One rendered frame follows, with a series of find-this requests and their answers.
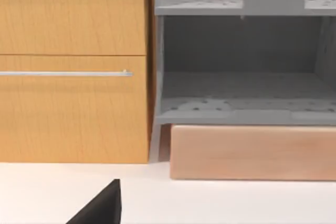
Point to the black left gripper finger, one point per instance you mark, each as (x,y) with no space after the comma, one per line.
(106,205)

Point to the pale wooden drawer front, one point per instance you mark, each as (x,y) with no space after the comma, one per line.
(252,153)

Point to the wooden cupboard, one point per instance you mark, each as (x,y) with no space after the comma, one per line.
(151,51)

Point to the plain wooden drawer front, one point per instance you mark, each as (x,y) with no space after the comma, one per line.
(71,11)

